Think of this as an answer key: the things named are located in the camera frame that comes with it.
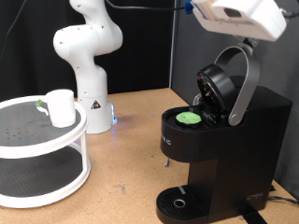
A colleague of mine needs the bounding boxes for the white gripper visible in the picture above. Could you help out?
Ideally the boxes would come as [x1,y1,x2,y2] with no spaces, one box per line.
[192,6,266,49]

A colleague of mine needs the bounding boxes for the silver coffee machine handle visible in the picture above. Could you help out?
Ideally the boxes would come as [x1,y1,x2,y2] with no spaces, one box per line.
[214,45,262,127]

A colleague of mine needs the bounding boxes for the green lidded coffee pod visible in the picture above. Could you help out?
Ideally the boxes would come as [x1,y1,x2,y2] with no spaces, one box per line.
[175,110,203,125]

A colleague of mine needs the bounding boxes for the white mug green taped handle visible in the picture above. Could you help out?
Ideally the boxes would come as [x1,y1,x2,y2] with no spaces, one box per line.
[35,89,78,129]

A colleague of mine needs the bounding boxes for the black Keurig coffee machine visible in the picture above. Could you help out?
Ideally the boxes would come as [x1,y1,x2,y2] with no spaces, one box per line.
[155,45,293,224]

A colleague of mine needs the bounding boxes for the black curtain backdrop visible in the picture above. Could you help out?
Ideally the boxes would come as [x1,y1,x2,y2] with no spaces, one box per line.
[0,0,176,103]

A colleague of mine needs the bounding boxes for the black tape strip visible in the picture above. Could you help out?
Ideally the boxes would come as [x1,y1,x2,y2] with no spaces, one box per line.
[241,211,269,224]

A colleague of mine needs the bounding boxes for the white two-tier turntable shelf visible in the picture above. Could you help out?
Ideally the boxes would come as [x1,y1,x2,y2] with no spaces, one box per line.
[0,94,92,209]

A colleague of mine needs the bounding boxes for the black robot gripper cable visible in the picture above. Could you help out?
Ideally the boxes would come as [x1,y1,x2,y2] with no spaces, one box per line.
[105,0,299,19]

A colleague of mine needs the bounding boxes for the black power cable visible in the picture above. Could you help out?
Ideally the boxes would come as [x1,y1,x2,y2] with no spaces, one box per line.
[266,195,299,207]

